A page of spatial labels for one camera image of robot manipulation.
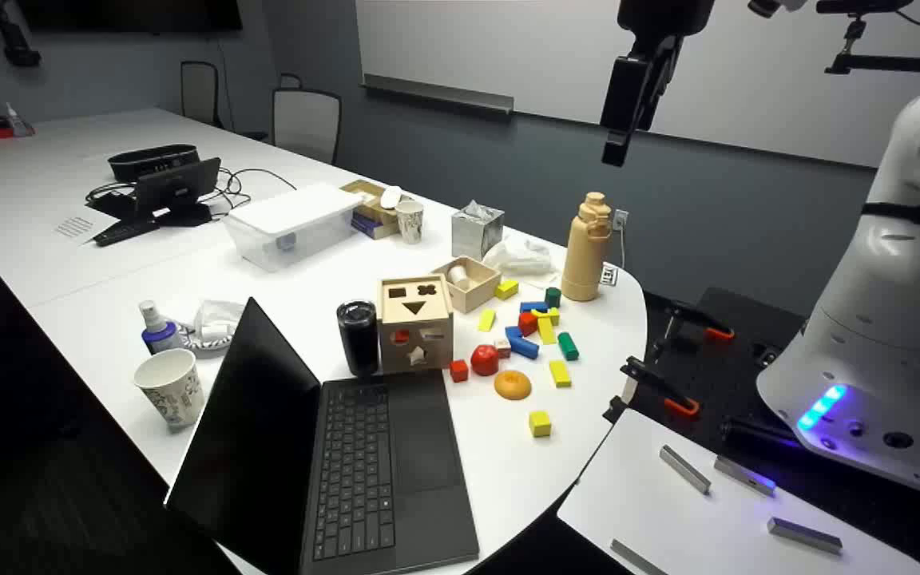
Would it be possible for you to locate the small sanitizer bottle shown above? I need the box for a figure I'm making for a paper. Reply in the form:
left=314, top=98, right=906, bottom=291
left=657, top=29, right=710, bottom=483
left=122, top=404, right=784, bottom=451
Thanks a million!
left=135, top=296, right=182, bottom=358

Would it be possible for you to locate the black clamp orange handle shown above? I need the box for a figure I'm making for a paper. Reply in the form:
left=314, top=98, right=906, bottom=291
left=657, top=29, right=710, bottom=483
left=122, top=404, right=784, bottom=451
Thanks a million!
left=652, top=296, right=742, bottom=351
left=615, top=356, right=704, bottom=422

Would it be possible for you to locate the tan bottle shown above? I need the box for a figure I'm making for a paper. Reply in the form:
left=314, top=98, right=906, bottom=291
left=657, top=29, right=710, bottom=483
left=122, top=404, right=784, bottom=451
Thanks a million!
left=559, top=189, right=615, bottom=308

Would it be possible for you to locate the grey metal bar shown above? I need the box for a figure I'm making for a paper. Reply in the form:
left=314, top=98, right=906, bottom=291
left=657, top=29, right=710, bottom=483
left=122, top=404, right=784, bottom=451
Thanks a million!
left=764, top=514, right=847, bottom=560
left=606, top=536, right=671, bottom=575
left=713, top=452, right=779, bottom=503
left=655, top=441, right=715, bottom=498

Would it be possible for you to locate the white flat board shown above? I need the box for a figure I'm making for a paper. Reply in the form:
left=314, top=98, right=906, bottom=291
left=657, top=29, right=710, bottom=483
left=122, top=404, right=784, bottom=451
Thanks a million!
left=552, top=405, right=920, bottom=575

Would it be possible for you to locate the small open wooden box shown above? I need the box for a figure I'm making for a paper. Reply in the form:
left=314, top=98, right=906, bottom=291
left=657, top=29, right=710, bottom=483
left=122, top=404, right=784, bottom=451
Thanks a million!
left=430, top=256, right=505, bottom=317

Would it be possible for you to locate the black camera stand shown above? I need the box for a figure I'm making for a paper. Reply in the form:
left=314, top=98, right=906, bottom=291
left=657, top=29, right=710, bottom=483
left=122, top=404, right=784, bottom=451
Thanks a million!
left=0, top=0, right=43, bottom=70

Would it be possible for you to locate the small white cup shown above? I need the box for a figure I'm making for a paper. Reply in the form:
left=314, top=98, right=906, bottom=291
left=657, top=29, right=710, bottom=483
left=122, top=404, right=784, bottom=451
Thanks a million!
left=393, top=197, right=428, bottom=246

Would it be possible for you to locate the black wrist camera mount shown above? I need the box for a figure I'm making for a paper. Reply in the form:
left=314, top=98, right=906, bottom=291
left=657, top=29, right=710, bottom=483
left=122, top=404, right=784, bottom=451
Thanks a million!
left=614, top=0, right=719, bottom=41

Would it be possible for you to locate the black tablet stand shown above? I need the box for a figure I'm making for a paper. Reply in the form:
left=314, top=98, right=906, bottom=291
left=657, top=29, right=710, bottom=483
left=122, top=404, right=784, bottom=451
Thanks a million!
left=86, top=153, right=225, bottom=249

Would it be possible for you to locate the orange disc block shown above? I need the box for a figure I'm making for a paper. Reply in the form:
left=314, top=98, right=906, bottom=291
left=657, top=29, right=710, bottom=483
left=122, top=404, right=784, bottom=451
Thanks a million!
left=490, top=368, right=536, bottom=405

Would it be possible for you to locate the clear plastic bag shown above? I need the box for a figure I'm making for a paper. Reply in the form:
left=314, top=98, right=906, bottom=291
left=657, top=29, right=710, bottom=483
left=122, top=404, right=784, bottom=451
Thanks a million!
left=179, top=296, right=245, bottom=358

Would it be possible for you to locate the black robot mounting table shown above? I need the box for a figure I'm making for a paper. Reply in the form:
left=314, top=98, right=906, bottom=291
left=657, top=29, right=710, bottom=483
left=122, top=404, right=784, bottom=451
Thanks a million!
left=599, top=285, right=836, bottom=460

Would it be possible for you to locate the black case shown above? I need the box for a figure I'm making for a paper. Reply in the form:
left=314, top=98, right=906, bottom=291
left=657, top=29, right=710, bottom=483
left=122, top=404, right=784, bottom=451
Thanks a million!
left=105, top=142, right=205, bottom=184

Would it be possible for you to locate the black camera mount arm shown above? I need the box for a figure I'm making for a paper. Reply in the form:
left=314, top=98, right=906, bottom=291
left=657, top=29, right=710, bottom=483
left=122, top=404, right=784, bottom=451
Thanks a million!
left=811, top=0, right=920, bottom=80

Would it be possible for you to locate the white plastic tray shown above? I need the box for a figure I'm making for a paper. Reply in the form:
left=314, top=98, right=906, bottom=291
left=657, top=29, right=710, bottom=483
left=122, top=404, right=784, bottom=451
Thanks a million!
left=224, top=183, right=363, bottom=271

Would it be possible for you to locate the small cardboard box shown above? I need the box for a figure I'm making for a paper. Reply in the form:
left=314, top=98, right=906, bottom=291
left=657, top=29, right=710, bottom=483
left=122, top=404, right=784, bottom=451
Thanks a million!
left=337, top=177, right=404, bottom=243

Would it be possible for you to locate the black tumbler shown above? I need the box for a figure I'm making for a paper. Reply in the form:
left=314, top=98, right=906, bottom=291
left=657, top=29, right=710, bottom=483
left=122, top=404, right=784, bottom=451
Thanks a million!
left=333, top=296, right=384, bottom=379

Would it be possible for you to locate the silver cube box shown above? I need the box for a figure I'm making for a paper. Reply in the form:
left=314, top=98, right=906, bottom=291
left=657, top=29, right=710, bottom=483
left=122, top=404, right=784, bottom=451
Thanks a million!
left=446, top=197, right=508, bottom=261

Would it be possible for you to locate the printed paper cup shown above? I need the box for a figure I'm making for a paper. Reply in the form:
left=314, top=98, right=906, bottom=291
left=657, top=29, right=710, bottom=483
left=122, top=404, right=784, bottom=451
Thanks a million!
left=130, top=344, right=207, bottom=434

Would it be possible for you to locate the whiteboard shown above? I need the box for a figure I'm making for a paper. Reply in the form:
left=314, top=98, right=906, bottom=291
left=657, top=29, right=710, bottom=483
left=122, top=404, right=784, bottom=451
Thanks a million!
left=352, top=0, right=920, bottom=174

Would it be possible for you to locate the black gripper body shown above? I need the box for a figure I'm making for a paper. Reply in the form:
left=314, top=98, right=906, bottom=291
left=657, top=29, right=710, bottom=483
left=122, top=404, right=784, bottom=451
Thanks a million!
left=599, top=29, right=690, bottom=142

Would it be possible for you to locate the white crumpled tissue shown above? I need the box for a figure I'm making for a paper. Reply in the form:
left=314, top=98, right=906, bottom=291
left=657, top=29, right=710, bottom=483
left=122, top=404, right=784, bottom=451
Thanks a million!
left=483, top=232, right=561, bottom=281

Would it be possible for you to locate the wooden shape sorter box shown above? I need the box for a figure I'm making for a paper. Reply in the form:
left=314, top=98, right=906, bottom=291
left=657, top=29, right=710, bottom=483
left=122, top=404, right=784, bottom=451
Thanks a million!
left=373, top=276, right=455, bottom=378

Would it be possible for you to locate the red round block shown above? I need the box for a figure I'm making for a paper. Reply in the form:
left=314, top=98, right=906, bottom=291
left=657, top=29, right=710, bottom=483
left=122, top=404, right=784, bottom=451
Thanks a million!
left=467, top=342, right=505, bottom=379

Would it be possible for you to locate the black wall screen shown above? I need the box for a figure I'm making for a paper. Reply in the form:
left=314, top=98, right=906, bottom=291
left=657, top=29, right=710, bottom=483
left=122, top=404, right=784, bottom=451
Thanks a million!
left=12, top=0, right=245, bottom=36

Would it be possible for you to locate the whiteboard tray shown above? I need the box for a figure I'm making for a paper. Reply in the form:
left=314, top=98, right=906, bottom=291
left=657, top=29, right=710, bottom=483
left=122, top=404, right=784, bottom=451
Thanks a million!
left=356, top=70, right=517, bottom=118

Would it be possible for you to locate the black laptop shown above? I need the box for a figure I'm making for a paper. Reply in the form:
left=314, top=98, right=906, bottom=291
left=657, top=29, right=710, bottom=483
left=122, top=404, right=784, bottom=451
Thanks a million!
left=163, top=293, right=483, bottom=575

